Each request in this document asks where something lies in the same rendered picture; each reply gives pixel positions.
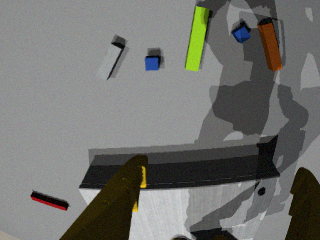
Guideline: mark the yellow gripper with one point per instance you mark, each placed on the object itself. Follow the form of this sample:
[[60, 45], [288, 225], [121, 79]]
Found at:
[[109, 214]]

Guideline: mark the lime green rod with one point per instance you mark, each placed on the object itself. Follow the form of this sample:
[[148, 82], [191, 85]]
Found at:
[[196, 40]]

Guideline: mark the orange rectangular rod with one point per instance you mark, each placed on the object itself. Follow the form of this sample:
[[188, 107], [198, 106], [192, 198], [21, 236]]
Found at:
[[270, 46]]

